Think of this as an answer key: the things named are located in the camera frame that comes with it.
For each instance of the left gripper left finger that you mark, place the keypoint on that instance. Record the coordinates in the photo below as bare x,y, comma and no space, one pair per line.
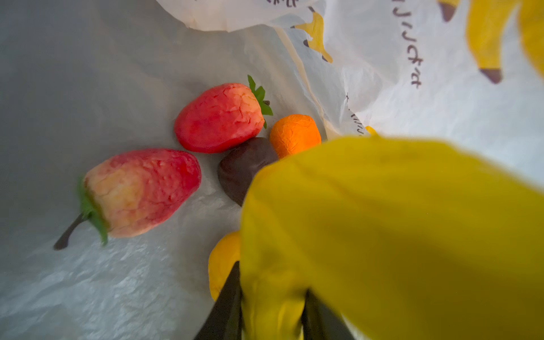
225,319

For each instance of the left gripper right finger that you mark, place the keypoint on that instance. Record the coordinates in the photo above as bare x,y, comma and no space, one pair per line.
320,323

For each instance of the yellow wrinkled lemon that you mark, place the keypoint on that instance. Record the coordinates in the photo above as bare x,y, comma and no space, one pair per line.
221,260

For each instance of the yellow banana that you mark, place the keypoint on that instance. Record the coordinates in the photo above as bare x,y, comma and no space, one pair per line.
407,239

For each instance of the dark purple plum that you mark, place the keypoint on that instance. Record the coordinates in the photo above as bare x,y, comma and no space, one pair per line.
237,170

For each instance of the peach with green leaf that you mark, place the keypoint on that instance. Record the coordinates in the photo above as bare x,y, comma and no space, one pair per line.
131,193

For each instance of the orange fruit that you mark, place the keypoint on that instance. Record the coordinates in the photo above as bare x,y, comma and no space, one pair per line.
294,134

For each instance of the red strawberry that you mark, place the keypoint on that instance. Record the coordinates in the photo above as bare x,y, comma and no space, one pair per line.
222,117

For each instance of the cream plastic banana bag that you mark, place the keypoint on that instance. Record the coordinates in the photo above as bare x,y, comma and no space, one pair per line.
82,81

